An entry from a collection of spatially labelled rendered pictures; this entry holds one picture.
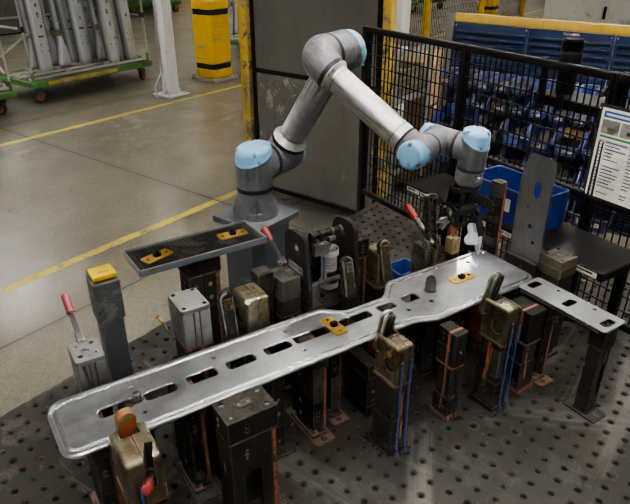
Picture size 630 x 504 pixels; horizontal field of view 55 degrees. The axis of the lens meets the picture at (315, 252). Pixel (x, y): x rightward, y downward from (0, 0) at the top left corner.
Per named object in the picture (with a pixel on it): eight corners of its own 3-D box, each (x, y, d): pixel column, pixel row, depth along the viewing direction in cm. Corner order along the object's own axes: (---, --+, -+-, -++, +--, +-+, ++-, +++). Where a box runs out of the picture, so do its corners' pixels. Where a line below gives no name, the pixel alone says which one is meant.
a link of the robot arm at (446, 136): (411, 127, 163) (449, 138, 158) (430, 118, 171) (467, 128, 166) (407, 154, 167) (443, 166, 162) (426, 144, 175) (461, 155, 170)
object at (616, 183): (644, 218, 188) (671, 118, 173) (580, 194, 204) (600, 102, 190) (648, 216, 188) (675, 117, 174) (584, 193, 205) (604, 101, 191)
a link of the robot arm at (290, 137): (247, 161, 204) (320, 23, 168) (275, 149, 215) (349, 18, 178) (270, 186, 202) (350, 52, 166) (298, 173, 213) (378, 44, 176)
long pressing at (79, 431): (67, 473, 119) (66, 468, 118) (43, 407, 135) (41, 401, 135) (538, 279, 185) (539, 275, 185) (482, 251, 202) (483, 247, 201)
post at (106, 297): (117, 422, 172) (91, 287, 152) (110, 406, 177) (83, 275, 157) (144, 412, 176) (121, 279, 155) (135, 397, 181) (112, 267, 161)
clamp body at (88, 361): (96, 484, 153) (70, 368, 136) (84, 455, 161) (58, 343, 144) (134, 467, 157) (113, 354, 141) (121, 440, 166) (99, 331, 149)
